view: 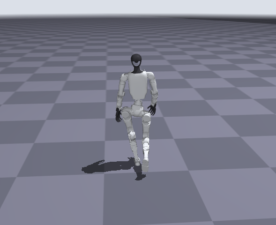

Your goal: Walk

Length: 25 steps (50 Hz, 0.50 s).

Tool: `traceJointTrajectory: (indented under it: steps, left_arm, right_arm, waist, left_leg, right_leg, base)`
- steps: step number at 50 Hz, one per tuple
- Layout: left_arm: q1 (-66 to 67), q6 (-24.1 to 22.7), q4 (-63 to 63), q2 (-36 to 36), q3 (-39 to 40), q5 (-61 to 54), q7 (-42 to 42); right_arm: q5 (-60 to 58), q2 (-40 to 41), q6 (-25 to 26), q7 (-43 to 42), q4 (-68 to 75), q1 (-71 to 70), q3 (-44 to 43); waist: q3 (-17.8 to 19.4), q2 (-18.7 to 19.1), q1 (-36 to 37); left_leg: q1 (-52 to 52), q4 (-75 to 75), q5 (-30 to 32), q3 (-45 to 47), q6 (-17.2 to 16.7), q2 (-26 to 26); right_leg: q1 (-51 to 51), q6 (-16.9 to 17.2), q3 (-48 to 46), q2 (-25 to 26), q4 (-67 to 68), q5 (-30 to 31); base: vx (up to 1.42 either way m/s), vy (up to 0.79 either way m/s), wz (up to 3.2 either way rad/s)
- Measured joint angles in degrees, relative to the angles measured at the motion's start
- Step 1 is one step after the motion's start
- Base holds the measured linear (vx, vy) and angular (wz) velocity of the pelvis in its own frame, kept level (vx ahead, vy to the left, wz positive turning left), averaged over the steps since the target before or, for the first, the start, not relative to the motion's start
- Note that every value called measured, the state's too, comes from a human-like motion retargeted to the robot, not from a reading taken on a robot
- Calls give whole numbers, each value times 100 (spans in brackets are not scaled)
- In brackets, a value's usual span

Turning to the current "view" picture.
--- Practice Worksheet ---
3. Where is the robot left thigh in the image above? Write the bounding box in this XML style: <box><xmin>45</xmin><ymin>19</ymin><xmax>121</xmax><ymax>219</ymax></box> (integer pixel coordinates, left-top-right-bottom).
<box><xmin>121</xmin><ymin>106</ymin><xmax>136</xmax><ymax>140</ymax></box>

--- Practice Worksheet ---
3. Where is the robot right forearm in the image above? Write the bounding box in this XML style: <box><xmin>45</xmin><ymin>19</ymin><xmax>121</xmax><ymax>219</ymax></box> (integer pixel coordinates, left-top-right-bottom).
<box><xmin>151</xmin><ymin>94</ymin><xmax>158</xmax><ymax>107</ymax></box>

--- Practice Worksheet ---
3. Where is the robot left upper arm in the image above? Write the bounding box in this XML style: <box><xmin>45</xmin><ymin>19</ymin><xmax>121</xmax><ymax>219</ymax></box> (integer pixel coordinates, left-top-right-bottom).
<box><xmin>118</xmin><ymin>73</ymin><xmax>128</xmax><ymax>97</ymax></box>

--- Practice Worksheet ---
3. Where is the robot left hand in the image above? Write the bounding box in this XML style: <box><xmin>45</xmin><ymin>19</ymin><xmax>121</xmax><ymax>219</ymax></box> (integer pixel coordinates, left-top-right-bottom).
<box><xmin>116</xmin><ymin>108</ymin><xmax>122</xmax><ymax>122</ymax></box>

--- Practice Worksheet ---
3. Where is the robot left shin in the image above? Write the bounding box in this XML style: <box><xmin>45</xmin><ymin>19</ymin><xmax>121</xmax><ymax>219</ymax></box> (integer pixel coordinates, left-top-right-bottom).
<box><xmin>128</xmin><ymin>133</ymin><xmax>139</xmax><ymax>161</ymax></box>

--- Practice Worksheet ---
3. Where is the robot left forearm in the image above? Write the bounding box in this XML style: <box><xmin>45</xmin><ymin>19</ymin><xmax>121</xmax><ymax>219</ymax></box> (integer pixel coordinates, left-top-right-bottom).
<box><xmin>116</xmin><ymin>94</ymin><xmax>123</xmax><ymax>111</ymax></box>

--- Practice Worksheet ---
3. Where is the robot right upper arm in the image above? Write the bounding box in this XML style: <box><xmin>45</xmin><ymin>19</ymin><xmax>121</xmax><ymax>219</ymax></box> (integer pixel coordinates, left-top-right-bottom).
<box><xmin>146</xmin><ymin>72</ymin><xmax>158</xmax><ymax>95</ymax></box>

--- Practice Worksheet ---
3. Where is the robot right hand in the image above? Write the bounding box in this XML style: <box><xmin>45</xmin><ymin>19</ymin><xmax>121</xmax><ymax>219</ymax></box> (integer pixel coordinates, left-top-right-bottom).
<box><xmin>148</xmin><ymin>104</ymin><xmax>156</xmax><ymax>116</ymax></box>

